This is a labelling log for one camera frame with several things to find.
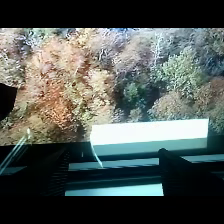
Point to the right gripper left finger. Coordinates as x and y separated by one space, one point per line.
55 176

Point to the silver frame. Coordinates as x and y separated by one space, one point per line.
113 190

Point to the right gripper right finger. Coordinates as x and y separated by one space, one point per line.
183 180

